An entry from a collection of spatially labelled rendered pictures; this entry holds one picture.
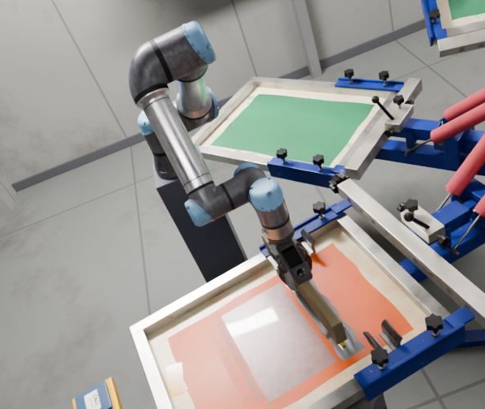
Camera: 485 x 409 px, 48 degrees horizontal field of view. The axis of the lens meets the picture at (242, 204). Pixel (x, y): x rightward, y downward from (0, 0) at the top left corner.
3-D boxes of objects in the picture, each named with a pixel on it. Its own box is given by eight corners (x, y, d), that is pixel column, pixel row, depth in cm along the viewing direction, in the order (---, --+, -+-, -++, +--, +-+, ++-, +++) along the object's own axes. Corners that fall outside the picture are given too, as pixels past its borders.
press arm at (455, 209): (422, 250, 157) (421, 238, 154) (409, 238, 162) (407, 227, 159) (470, 221, 159) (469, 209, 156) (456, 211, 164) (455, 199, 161)
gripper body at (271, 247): (294, 244, 149) (283, 213, 142) (309, 262, 143) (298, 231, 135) (270, 257, 148) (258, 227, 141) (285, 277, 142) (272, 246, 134)
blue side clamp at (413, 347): (368, 402, 134) (363, 388, 130) (357, 387, 138) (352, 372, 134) (465, 341, 138) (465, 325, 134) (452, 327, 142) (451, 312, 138)
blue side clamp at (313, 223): (270, 269, 177) (264, 255, 172) (263, 260, 181) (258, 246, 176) (347, 225, 181) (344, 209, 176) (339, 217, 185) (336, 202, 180)
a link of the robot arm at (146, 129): (146, 143, 189) (130, 110, 181) (180, 126, 190) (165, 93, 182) (154, 158, 180) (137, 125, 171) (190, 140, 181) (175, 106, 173)
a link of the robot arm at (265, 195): (269, 169, 132) (285, 187, 125) (281, 202, 138) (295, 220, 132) (241, 184, 131) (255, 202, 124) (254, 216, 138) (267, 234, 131)
